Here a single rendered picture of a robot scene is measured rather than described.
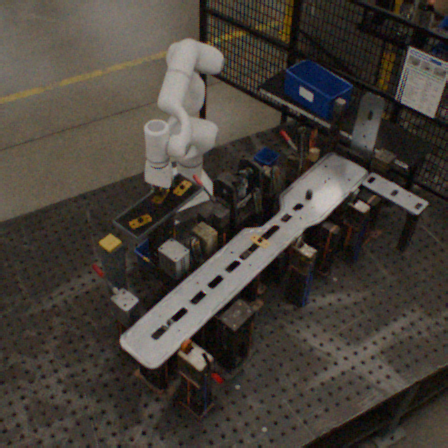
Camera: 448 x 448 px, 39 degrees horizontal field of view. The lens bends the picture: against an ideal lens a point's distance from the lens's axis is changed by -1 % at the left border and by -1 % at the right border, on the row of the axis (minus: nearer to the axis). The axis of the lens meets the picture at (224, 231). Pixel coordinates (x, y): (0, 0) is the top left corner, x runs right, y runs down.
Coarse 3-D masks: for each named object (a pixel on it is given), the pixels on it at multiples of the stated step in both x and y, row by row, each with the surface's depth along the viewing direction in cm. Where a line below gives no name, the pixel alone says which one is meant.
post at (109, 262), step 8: (120, 248) 237; (104, 256) 238; (112, 256) 235; (120, 256) 240; (104, 264) 242; (112, 264) 238; (120, 264) 243; (112, 272) 242; (120, 272) 247; (112, 280) 248; (120, 280) 250; (120, 288) 253; (112, 312) 269
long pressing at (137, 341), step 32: (320, 160) 292; (288, 192) 278; (320, 192) 279; (288, 224) 265; (224, 256) 253; (256, 256) 254; (192, 288) 242; (224, 288) 243; (160, 320) 232; (192, 320) 233; (128, 352) 224; (160, 352) 223
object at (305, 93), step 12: (288, 72) 311; (300, 72) 322; (312, 72) 321; (324, 72) 315; (288, 84) 316; (300, 84) 309; (312, 84) 326; (324, 84) 319; (336, 84) 313; (348, 84) 306; (300, 96) 313; (312, 96) 306; (324, 96) 300; (336, 96) 299; (348, 96) 308; (312, 108) 311; (324, 108) 304
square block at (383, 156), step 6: (384, 150) 290; (378, 156) 287; (384, 156) 287; (390, 156) 287; (372, 162) 289; (378, 162) 287; (384, 162) 285; (390, 162) 286; (372, 168) 292; (378, 168) 289; (384, 168) 287; (390, 168) 291; (378, 174) 291; (384, 174) 289; (372, 180) 296
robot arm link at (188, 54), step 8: (184, 40) 230; (192, 40) 232; (176, 48) 229; (184, 48) 228; (192, 48) 229; (200, 48) 235; (208, 48) 240; (176, 56) 228; (184, 56) 227; (192, 56) 229; (200, 56) 236; (208, 56) 239; (216, 56) 242; (176, 64) 227; (184, 64) 227; (192, 64) 229; (200, 64) 238; (208, 64) 240; (216, 64) 243; (200, 72) 248; (208, 72) 243; (216, 72) 245
